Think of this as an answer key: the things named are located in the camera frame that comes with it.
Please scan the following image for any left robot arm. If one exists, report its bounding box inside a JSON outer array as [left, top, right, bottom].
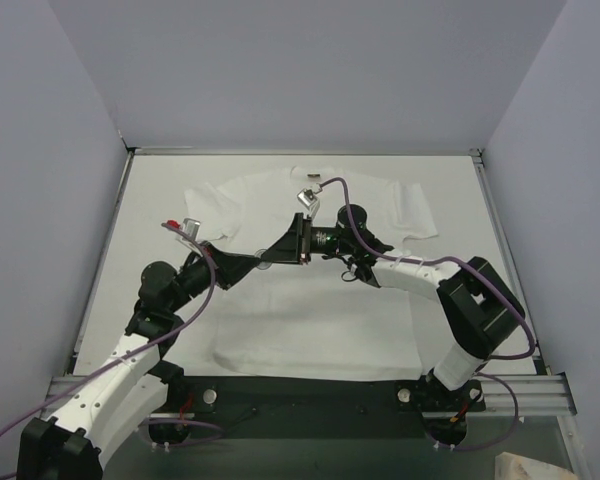
[[16, 243, 260, 479]]

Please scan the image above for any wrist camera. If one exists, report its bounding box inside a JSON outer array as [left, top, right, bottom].
[[297, 184, 323, 219], [162, 217, 201, 249]]

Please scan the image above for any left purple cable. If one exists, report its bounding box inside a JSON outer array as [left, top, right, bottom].
[[0, 222, 226, 449]]

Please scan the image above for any white t-shirt with flower print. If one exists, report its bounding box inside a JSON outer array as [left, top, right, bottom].
[[184, 166, 437, 381]]

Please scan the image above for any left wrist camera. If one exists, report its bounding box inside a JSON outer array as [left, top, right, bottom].
[[162, 217, 201, 249]]

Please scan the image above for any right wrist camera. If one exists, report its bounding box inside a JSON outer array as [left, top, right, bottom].
[[297, 184, 323, 219]]

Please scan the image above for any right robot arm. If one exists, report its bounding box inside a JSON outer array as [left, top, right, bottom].
[[261, 204, 525, 391]]

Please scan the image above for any beige object at corner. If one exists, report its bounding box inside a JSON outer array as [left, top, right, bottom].
[[494, 452, 579, 480]]

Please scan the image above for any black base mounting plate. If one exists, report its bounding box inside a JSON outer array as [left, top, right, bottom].
[[145, 376, 486, 446]]

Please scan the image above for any aluminium frame rail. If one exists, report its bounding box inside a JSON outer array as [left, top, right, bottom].
[[39, 147, 579, 419]]

